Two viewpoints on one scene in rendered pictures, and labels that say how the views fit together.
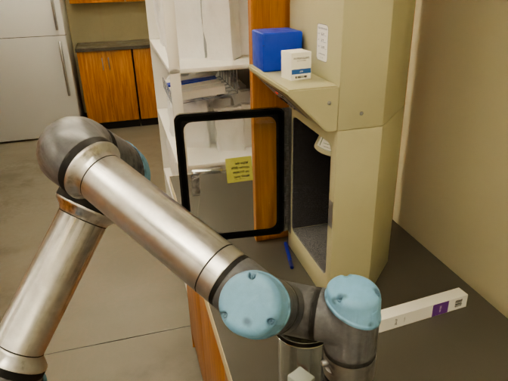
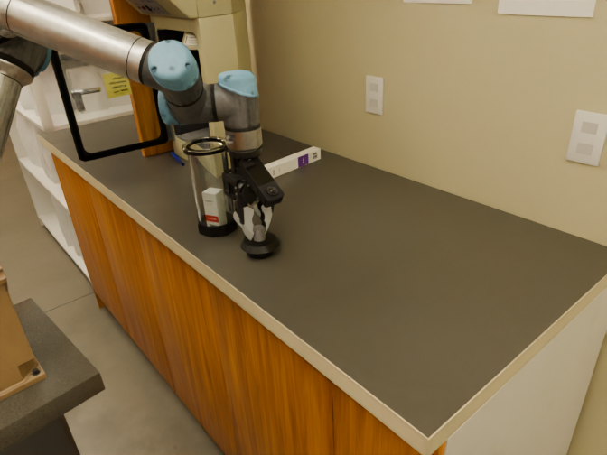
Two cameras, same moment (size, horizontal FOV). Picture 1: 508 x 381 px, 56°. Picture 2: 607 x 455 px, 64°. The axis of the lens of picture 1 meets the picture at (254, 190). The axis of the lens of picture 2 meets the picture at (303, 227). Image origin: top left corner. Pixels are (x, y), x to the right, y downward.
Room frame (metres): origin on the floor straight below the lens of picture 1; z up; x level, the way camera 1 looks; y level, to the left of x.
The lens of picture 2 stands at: (-0.41, 0.16, 1.52)
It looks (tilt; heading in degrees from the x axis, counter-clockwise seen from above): 28 degrees down; 336
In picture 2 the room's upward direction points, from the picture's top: 3 degrees counter-clockwise
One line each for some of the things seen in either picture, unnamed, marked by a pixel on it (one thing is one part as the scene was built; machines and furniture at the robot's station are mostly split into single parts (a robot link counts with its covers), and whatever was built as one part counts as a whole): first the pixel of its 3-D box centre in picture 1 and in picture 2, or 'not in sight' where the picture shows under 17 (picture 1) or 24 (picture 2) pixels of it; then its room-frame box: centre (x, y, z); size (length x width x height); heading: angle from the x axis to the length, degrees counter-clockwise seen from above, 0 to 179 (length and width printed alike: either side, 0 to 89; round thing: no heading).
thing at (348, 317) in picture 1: (349, 318); (238, 100); (0.54, -0.13, 1.29); 0.09 x 0.08 x 0.11; 71
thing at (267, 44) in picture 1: (276, 48); not in sight; (1.24, -0.07, 1.56); 0.10 x 0.10 x 0.09; 15
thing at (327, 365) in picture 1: (346, 362); (242, 138); (0.54, -0.13, 1.21); 0.08 x 0.08 x 0.05
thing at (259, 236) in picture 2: not in sight; (259, 239); (0.52, -0.14, 0.97); 0.09 x 0.09 x 0.07
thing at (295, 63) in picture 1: (295, 64); not in sight; (1.10, -0.10, 1.54); 0.05 x 0.05 x 0.06; 23
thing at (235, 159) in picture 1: (232, 178); (112, 93); (1.29, 0.06, 1.19); 0.30 x 0.01 x 0.40; 99
